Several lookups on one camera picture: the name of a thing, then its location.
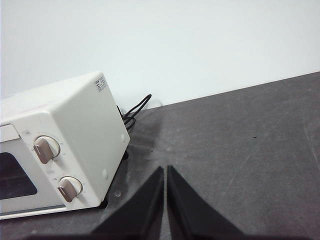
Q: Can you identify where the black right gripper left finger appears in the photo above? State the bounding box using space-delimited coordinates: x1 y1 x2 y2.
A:
91 166 165 237

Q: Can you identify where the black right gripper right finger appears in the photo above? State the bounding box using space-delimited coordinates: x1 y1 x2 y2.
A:
166 164 248 237

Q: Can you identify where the glass-windowed oven door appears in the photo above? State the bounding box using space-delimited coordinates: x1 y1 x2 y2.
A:
0 124 66 220

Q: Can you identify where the beige oven knob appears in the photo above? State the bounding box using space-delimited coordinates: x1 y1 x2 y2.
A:
32 135 62 165
57 176 84 203

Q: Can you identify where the white Toshiba toaster oven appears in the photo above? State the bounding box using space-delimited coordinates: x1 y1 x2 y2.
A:
0 71 131 221

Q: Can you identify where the black oven power cable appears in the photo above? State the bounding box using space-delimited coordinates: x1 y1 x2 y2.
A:
116 93 153 138

